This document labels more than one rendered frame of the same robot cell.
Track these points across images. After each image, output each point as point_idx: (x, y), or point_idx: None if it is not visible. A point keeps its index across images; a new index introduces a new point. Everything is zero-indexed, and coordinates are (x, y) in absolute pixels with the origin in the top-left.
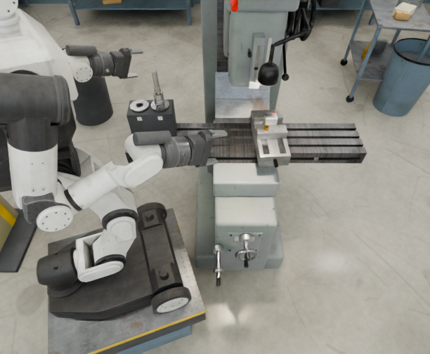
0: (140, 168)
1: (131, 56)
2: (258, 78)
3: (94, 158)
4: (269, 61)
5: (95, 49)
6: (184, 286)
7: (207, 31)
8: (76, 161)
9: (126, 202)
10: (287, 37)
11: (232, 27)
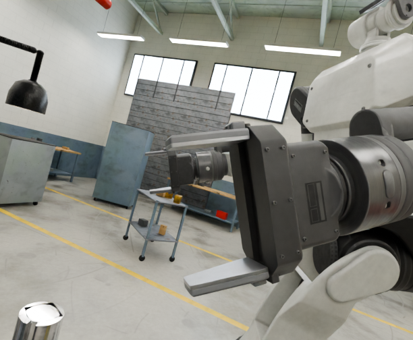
0: None
1: (231, 149)
2: (43, 106)
3: (305, 287)
4: (38, 77)
5: (355, 117)
6: None
7: None
8: None
9: (245, 336)
10: (5, 37)
11: None
